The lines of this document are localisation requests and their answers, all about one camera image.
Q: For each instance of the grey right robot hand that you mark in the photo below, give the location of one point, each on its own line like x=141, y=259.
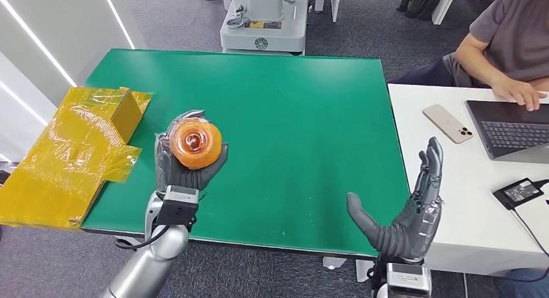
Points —
x=411, y=231

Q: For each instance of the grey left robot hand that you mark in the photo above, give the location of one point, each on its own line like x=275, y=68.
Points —
x=165, y=167

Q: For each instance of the orange plastic bottle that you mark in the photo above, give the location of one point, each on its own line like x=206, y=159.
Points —
x=195, y=143

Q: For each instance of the white table foot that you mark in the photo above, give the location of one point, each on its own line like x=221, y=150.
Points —
x=334, y=263

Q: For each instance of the white table leg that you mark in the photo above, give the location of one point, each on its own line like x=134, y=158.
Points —
x=128, y=242

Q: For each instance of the yellow taped cardboard box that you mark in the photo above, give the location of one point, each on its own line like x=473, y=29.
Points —
x=64, y=167

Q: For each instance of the black power adapter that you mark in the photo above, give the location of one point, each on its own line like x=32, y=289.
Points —
x=517, y=193

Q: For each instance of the beige smartphone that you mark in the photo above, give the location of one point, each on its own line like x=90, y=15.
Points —
x=447, y=123

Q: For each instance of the dark grey laptop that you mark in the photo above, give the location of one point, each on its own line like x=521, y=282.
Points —
x=510, y=133

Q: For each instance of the pale grey machine base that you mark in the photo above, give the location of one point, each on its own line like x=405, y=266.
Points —
x=262, y=34

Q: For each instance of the person's hand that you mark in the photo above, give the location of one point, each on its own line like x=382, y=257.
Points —
x=519, y=92

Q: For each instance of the person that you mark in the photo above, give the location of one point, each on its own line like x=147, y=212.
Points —
x=510, y=30

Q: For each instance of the white cabinet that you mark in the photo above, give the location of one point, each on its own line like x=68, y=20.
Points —
x=443, y=4

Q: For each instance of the white furniture panel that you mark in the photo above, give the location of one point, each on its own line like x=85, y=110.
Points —
x=334, y=2

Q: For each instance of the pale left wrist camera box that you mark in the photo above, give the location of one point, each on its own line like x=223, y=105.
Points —
x=178, y=206

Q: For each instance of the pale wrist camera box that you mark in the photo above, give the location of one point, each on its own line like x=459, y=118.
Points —
x=407, y=281
x=178, y=206

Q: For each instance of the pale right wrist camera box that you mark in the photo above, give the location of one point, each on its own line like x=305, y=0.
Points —
x=407, y=281

